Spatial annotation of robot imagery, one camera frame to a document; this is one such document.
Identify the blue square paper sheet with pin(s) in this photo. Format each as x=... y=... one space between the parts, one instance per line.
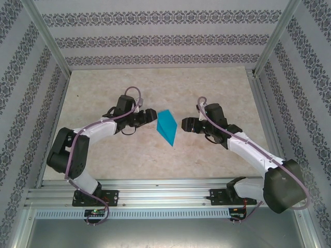
x=166 y=126

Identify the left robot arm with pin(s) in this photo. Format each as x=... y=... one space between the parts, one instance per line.
x=64 y=155

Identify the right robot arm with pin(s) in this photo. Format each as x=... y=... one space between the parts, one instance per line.
x=282 y=186

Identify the grey metal sheet panel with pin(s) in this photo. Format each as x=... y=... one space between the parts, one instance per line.
x=165 y=235

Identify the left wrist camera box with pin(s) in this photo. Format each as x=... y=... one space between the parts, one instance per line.
x=139 y=104

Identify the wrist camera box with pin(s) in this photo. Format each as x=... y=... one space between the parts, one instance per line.
x=201 y=113
x=139 y=104

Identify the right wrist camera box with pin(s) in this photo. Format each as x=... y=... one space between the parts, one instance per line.
x=201 y=113

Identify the right side aluminium rail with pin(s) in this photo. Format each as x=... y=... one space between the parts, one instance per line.
x=265 y=116

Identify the narrow aluminium rail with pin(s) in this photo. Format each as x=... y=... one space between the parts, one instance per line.
x=165 y=183

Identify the left side aluminium rail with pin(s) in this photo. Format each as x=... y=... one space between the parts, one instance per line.
x=57 y=116

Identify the wide aluminium mounting rail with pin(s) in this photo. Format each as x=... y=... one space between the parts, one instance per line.
x=165 y=197

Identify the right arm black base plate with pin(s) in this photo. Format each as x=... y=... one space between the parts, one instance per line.
x=216 y=197

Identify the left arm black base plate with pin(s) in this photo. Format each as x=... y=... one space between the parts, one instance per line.
x=113 y=197

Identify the right aluminium corner post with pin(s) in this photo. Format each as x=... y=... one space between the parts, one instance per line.
x=278 y=36

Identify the aluminium corner post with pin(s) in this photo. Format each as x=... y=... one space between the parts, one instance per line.
x=47 y=36
x=278 y=36

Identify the left aluminium corner post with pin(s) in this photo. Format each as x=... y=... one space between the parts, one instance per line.
x=47 y=36

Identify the aluminium frame bar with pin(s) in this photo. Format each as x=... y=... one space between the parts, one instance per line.
x=310 y=227
x=19 y=227

